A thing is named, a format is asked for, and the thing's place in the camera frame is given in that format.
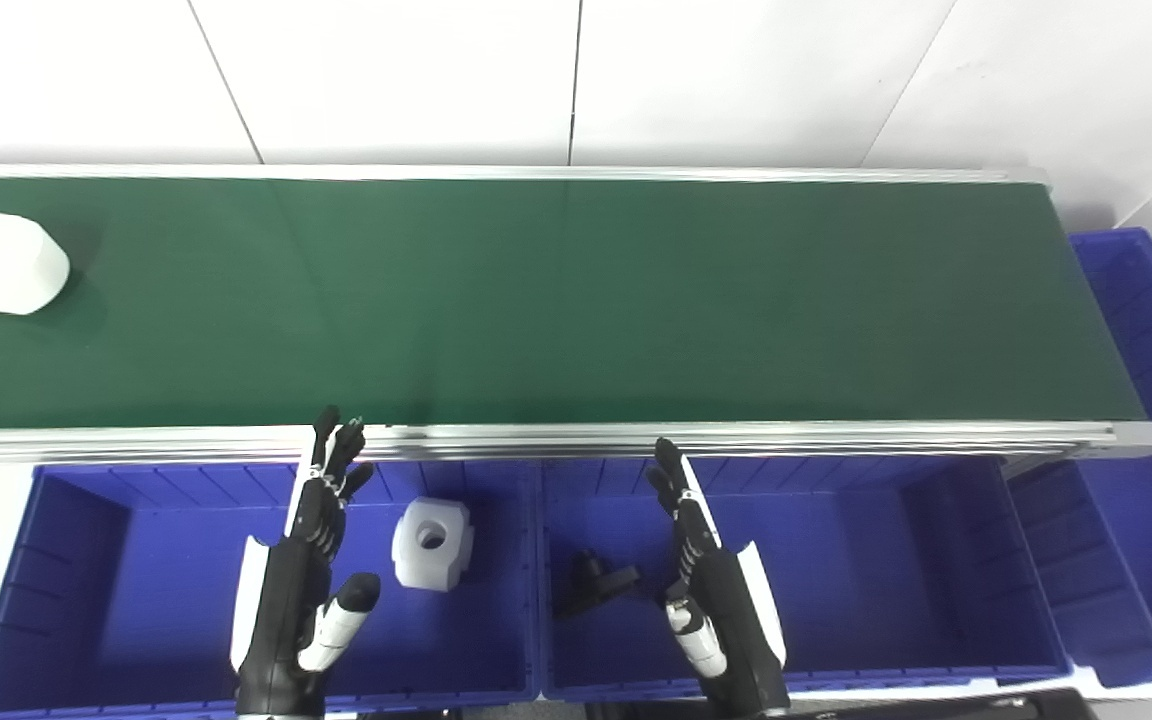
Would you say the blue bin with white part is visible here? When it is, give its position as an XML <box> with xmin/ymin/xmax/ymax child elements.
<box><xmin>0</xmin><ymin>461</ymin><xmax>543</xmax><ymax>719</ymax></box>

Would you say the white block part with hole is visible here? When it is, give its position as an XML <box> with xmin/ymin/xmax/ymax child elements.
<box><xmin>392</xmin><ymin>496</ymin><xmax>475</xmax><ymax>592</ymax></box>

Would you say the blue bin with black part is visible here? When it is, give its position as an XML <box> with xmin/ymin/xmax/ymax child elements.
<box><xmin>536</xmin><ymin>455</ymin><xmax>1073</xmax><ymax>702</ymax></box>

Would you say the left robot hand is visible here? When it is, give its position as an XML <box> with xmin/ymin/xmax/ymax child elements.
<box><xmin>230</xmin><ymin>405</ymin><xmax>382</xmax><ymax>717</ymax></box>

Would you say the black bracket part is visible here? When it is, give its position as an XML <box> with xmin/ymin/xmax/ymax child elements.
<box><xmin>556</xmin><ymin>550</ymin><xmax>641</xmax><ymax>620</ymax></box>

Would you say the white round plastic part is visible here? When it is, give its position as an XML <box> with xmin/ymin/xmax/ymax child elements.
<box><xmin>0</xmin><ymin>211</ymin><xmax>71</xmax><ymax>316</ymax></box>

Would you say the green conveyor belt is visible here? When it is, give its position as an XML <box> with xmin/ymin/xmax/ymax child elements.
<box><xmin>0</xmin><ymin>163</ymin><xmax>1152</xmax><ymax>467</ymax></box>
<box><xmin>0</xmin><ymin>177</ymin><xmax>1149</xmax><ymax>431</ymax></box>

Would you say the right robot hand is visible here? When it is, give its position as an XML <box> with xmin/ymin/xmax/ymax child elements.
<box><xmin>644</xmin><ymin>437</ymin><xmax>790</xmax><ymax>717</ymax></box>

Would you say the long empty blue bin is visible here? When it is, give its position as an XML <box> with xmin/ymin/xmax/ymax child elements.
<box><xmin>1006</xmin><ymin>227</ymin><xmax>1152</xmax><ymax>689</ymax></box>

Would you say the black robot body panel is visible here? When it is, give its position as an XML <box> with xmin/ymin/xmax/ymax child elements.
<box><xmin>584</xmin><ymin>687</ymin><xmax>1099</xmax><ymax>720</ymax></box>

